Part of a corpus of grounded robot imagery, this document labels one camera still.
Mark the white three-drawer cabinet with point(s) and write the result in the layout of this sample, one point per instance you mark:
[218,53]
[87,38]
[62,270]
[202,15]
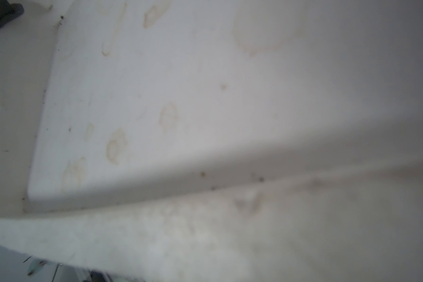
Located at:
[215,141]

